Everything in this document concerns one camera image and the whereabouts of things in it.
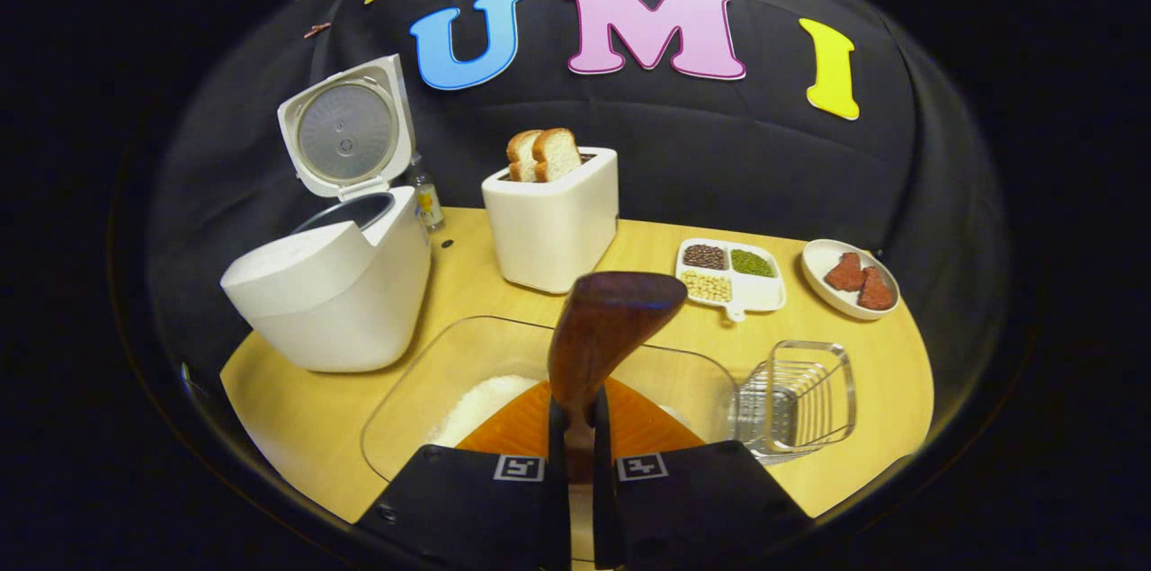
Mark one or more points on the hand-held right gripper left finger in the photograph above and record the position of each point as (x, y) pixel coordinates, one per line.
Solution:
(468, 508)

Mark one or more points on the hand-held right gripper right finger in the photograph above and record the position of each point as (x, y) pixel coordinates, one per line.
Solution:
(701, 508)

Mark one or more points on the brown wooden spoon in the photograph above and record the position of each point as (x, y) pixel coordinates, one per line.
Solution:
(602, 328)

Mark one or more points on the white rice cooker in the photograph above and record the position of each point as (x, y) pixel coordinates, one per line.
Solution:
(333, 292)

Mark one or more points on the clear glass container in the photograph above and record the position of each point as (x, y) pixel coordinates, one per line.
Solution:
(450, 355)

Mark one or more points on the white divided grain dish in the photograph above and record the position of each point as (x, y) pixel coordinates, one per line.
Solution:
(760, 290)

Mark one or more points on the white round plate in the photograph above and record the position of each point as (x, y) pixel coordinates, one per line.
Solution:
(823, 292)

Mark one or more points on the red meat slice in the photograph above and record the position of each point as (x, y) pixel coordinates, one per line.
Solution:
(877, 290)
(845, 272)

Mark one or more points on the white toaster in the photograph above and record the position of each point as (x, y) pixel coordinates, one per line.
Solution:
(548, 229)

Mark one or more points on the small glass bottle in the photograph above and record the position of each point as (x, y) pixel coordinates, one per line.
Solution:
(428, 202)

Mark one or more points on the black backdrop cloth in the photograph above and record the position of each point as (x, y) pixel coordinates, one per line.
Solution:
(719, 157)

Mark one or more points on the toasted bread slice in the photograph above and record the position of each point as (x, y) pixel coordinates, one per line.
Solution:
(521, 157)
(559, 153)

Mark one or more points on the pink clothes clip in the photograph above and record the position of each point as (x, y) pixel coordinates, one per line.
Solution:
(316, 30)

